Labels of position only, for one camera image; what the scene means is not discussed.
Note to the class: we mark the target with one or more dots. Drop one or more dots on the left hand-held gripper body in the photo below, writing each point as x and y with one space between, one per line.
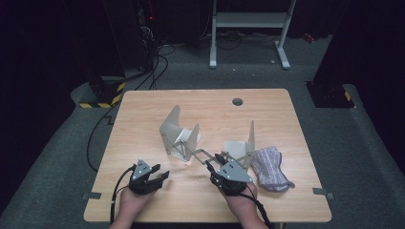
143 186

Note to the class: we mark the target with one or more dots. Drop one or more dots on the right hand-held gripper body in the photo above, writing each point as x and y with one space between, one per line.
234 181

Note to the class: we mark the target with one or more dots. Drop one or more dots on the purple striped fuzzy sock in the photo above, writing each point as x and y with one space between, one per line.
270 168

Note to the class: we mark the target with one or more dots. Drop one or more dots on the extendable metal bookend rack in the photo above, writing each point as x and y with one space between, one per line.
173 133

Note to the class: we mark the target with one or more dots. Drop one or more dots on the person's left hand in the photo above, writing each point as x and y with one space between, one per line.
133 205

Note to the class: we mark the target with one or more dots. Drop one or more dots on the person's right hand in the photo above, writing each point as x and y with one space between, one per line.
243 205

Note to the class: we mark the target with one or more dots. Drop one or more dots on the grey tape piece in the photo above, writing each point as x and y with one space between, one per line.
321 191
92 195

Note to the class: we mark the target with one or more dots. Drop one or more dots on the black yellow striped stand base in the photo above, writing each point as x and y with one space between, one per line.
106 93
328 95

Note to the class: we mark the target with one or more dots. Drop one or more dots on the white metal stand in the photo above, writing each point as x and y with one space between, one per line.
250 19

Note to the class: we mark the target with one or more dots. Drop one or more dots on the small red object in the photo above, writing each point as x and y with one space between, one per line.
308 38

